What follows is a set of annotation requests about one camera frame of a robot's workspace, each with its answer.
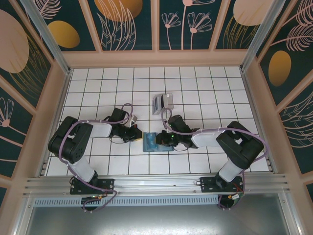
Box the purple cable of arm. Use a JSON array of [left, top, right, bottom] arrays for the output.
[[161, 108, 268, 212], [58, 103, 134, 213]]

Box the grey metal sheet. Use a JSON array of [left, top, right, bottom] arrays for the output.
[[14, 193, 301, 235]]

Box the slotted grey cable duct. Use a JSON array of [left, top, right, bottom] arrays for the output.
[[34, 197, 221, 207]]

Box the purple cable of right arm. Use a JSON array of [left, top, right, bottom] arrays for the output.
[[161, 108, 268, 212]]

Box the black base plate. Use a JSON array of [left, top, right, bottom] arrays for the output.
[[200, 176, 245, 194], [69, 178, 115, 196]]

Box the aluminium frame post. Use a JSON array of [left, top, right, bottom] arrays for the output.
[[239, 0, 282, 73], [21, 0, 73, 75]]

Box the blue leather card holder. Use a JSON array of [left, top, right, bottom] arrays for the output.
[[141, 131, 176, 153]]

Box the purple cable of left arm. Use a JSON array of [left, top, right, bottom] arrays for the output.
[[58, 103, 134, 213]]

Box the aluminium mounting rail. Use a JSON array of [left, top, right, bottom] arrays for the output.
[[23, 173, 291, 196]]

